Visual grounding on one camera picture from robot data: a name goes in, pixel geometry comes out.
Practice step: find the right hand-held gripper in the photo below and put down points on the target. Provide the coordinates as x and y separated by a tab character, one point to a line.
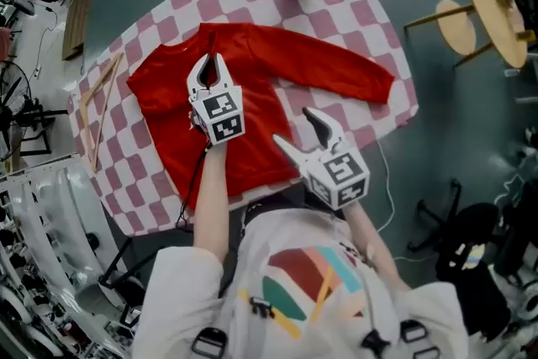
340	174

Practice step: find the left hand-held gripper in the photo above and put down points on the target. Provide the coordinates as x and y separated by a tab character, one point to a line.
220	113

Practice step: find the red long-sleeve shirt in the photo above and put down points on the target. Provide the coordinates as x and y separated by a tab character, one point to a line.
260	130

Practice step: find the person's right forearm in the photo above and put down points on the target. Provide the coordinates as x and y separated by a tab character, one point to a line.
374	248

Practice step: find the person's left forearm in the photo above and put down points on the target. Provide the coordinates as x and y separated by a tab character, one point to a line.
212	206

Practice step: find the pink checkered tablecloth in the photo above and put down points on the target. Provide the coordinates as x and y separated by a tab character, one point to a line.
260	0

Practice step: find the wooden clothes hanger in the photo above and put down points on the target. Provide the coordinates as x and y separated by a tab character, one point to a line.
86	122

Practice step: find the black office chair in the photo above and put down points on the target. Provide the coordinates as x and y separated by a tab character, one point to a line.
466	231

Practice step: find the large black standing fan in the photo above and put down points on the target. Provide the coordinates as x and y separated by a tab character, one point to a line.
17	105

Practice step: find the colourful cloth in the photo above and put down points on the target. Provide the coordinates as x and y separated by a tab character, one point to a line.
473	256

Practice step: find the round wooden side table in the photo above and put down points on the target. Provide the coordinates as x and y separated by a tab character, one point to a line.
492	12

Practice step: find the white shelving rack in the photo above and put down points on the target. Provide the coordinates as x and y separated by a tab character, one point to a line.
46	244

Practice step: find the yellow can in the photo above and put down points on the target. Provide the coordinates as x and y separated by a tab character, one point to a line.
526	35

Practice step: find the grey chair with black frame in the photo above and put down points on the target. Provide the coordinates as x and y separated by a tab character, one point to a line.
126	286

